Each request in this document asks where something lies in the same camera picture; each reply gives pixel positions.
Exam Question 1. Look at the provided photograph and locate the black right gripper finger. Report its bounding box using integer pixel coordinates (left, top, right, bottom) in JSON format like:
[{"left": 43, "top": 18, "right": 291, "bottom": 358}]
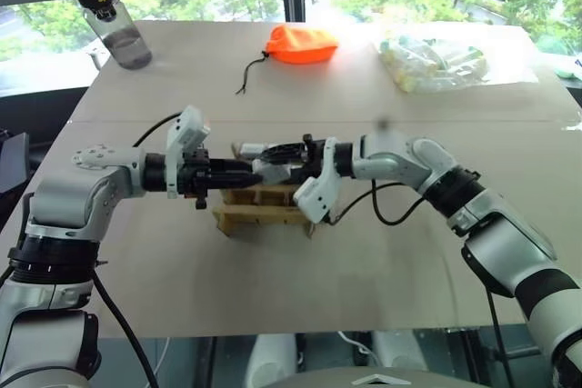
[
  {"left": 284, "top": 163, "right": 317, "bottom": 188},
  {"left": 259, "top": 143, "right": 306, "bottom": 166}
]

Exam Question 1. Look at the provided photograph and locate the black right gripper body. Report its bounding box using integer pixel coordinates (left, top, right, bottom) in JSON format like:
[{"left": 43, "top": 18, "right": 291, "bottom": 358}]
[{"left": 299, "top": 133, "right": 326, "bottom": 181}]

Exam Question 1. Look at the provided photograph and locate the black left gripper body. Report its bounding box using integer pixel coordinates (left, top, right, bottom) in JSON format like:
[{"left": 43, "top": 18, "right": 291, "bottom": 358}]
[{"left": 176, "top": 145, "right": 215, "bottom": 211}]

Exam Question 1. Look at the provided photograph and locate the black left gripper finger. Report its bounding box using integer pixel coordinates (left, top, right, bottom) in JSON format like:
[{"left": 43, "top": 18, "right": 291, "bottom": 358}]
[
  {"left": 205, "top": 171, "right": 265, "bottom": 192},
  {"left": 207, "top": 157, "right": 254, "bottom": 174}
]

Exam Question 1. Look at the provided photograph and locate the small wooden pallet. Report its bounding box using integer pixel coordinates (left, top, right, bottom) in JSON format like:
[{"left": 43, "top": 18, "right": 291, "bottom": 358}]
[{"left": 212, "top": 139, "right": 320, "bottom": 241}]

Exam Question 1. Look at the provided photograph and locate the clear plastic bag of items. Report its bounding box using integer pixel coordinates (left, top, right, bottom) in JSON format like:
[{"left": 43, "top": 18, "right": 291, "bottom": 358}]
[{"left": 374, "top": 30, "right": 540, "bottom": 95}]

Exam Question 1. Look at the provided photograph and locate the clear water bottle black cap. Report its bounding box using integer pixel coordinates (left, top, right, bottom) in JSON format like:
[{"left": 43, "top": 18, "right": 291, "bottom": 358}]
[{"left": 68, "top": 0, "right": 154, "bottom": 72}]

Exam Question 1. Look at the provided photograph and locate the white rounded shape under table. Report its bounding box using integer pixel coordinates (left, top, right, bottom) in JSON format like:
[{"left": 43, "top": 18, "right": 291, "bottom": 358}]
[
  {"left": 371, "top": 330, "right": 429, "bottom": 372},
  {"left": 248, "top": 333, "right": 299, "bottom": 388}
]

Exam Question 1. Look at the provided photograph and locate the dark monitor screen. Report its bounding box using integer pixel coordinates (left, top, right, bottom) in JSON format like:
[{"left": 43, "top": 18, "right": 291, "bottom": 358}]
[{"left": 0, "top": 130, "right": 31, "bottom": 195}]

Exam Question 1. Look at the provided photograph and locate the grey rounded shape with chevron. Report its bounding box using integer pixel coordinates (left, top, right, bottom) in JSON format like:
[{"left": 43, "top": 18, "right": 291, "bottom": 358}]
[{"left": 272, "top": 363, "right": 461, "bottom": 388}]

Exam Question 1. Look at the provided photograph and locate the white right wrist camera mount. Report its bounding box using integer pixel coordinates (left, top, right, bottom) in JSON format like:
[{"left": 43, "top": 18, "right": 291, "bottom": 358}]
[{"left": 292, "top": 135, "right": 340, "bottom": 226}]

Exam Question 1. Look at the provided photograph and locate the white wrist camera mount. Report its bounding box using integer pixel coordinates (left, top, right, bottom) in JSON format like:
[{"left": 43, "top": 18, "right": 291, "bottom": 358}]
[
  {"left": 165, "top": 104, "right": 213, "bottom": 201},
  {"left": 292, "top": 135, "right": 340, "bottom": 226}
]

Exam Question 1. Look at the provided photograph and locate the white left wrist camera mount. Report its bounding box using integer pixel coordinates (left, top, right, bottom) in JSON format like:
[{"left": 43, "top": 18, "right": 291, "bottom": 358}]
[{"left": 165, "top": 104, "right": 213, "bottom": 201}]

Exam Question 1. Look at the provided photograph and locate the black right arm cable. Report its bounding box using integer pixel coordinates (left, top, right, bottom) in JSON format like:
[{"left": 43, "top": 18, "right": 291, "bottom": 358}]
[{"left": 328, "top": 178, "right": 517, "bottom": 388}]

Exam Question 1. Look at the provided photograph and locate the orange drawstring pouch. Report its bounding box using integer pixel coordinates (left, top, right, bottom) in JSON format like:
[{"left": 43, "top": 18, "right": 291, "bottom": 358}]
[{"left": 235, "top": 24, "right": 340, "bottom": 96}]

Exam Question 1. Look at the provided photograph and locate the thin white cable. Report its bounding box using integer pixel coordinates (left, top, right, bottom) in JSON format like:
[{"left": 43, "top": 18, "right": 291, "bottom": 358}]
[{"left": 336, "top": 330, "right": 379, "bottom": 358}]

